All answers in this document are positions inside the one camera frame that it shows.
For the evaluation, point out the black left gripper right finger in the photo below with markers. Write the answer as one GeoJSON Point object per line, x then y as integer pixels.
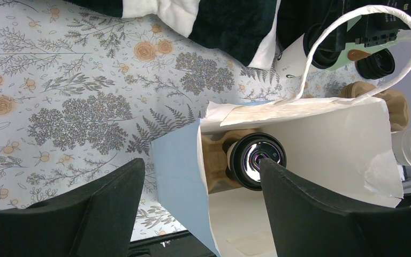
{"type": "Point", "coordinates": [307, 219]}

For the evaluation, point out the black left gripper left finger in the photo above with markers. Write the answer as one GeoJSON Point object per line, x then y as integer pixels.
{"type": "Point", "coordinates": [95, 219]}

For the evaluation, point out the white paper bag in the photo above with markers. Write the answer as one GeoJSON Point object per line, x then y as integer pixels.
{"type": "Point", "coordinates": [341, 144]}

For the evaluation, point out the white paper coffee cup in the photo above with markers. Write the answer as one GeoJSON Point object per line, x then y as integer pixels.
{"type": "Point", "coordinates": [293, 61]}

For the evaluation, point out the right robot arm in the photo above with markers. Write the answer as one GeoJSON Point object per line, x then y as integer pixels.
{"type": "Point", "coordinates": [311, 18]}

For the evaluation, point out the floral table mat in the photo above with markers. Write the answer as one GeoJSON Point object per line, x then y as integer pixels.
{"type": "Point", "coordinates": [81, 94]}

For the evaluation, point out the brown cardboard cup carrier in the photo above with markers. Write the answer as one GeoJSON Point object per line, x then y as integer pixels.
{"type": "Point", "coordinates": [397, 104]}

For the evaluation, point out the stack of black lids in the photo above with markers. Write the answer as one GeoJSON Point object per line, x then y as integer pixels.
{"type": "Point", "coordinates": [377, 65]}

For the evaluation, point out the green straw holder cup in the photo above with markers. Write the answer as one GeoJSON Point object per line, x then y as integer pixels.
{"type": "Point", "coordinates": [361, 46]}

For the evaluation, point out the black white checkered pillow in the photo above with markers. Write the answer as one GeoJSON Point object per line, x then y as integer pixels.
{"type": "Point", "coordinates": [246, 30]}

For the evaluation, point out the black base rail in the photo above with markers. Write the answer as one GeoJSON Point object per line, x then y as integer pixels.
{"type": "Point", "coordinates": [176, 244]}

